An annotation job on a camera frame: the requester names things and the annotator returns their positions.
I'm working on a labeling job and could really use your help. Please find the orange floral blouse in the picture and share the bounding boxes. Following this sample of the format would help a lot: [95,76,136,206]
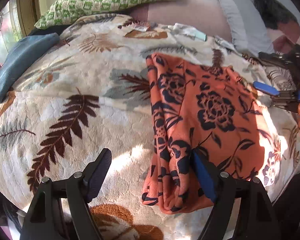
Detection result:
[141,52,289,215]

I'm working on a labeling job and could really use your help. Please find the striped floral quilt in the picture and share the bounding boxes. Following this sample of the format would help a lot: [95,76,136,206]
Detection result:
[264,66,296,90]

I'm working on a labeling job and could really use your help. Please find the grey pillow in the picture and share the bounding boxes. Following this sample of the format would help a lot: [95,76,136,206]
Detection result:
[206,0,276,55]

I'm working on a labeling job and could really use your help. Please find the maroon pink bedcover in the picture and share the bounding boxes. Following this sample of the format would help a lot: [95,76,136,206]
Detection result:
[267,21,300,54]

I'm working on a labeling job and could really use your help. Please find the small grey cloth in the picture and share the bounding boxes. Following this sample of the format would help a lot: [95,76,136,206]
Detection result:
[214,36,237,53]

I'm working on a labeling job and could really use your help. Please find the black furry cushion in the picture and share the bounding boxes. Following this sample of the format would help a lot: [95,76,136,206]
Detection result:
[253,0,298,30]

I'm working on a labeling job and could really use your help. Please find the white glove with teal cuff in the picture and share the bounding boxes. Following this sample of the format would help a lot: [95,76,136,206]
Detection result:
[167,23,207,42]

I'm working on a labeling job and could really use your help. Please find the small red blue packet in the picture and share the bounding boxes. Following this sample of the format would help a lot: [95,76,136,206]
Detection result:
[133,22,157,32]

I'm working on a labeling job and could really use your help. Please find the leaf-print bed blanket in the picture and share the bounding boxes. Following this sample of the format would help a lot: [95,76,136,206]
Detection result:
[0,14,300,239]

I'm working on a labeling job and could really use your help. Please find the blue folded towel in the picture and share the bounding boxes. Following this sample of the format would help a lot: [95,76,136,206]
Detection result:
[0,33,60,103]

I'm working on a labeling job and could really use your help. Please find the stained glass window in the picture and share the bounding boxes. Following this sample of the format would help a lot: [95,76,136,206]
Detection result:
[0,0,23,68]

